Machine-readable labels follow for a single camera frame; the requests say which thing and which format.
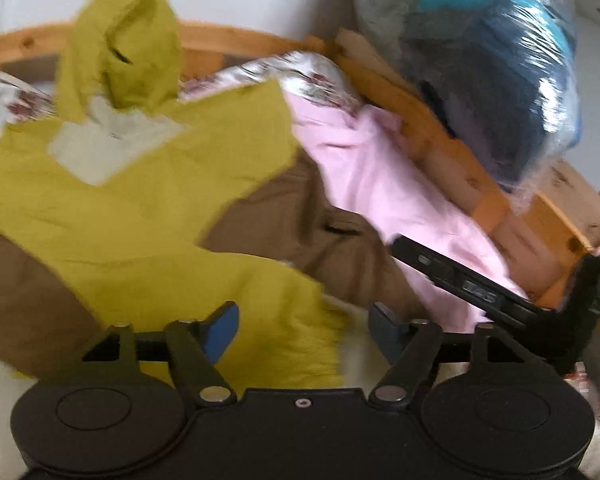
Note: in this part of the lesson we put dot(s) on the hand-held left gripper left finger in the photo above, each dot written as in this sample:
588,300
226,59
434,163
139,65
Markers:
220,330

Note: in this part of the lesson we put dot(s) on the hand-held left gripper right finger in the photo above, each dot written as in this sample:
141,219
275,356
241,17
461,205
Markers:
387,332

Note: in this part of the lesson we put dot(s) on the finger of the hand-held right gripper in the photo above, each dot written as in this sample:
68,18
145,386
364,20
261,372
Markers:
455,280

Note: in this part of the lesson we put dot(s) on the yellow and brown jacket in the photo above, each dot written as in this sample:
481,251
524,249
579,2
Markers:
145,210

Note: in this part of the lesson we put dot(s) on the plastic bag of clothes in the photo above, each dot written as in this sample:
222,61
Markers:
485,70

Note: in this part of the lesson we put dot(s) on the white fluffy blanket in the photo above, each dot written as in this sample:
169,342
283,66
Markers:
360,350

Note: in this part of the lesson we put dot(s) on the pink bed sheet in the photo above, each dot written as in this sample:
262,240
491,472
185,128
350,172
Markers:
390,185

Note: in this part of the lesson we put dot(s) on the floral patterned pillow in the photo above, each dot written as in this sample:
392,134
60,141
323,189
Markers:
10,100
310,72

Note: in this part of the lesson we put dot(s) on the wooden bed frame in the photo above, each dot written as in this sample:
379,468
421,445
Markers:
445,145

